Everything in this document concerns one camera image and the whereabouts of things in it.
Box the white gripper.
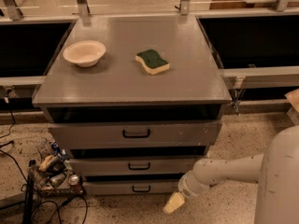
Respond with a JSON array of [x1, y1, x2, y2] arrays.
[[163, 171, 209, 214]]

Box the grey bottom drawer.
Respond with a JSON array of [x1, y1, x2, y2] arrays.
[[83, 179, 178, 196]]

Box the grey drawer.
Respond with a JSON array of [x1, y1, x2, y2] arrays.
[[83, 179, 178, 196], [49, 120, 221, 149], [70, 156, 201, 176]]

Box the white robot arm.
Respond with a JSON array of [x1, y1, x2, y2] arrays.
[[164, 126, 299, 224]]

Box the grey middle drawer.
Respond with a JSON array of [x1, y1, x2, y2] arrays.
[[70, 156, 201, 176]]

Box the grey drawer cabinet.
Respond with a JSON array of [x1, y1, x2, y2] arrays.
[[33, 15, 231, 183]]

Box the grey top drawer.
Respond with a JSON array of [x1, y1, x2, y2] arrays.
[[49, 120, 221, 149]]

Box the silver can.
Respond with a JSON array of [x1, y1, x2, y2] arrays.
[[68, 175, 80, 186]]

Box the tray of cluttered items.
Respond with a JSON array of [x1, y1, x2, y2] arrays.
[[28, 138, 84, 197]]

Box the green yellow sponge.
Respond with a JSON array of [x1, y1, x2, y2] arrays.
[[135, 49, 170, 75]]

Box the white paper bowl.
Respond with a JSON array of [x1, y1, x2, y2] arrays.
[[63, 40, 106, 67]]

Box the black floor cables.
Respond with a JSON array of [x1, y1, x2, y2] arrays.
[[0, 89, 90, 224]]

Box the grey rail right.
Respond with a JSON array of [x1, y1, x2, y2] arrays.
[[220, 66, 299, 89]]

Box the grey rail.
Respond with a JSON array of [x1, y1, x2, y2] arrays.
[[0, 76, 46, 87], [220, 66, 299, 89]]

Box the black stand post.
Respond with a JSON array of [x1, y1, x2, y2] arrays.
[[22, 174, 34, 224]]

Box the grey rail left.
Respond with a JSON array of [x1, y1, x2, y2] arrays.
[[0, 76, 46, 87]]

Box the metal frame post centre-left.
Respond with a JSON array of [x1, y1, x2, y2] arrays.
[[77, 0, 90, 17]]

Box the metal frame post left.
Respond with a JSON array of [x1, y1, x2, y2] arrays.
[[3, 0, 23, 21]]

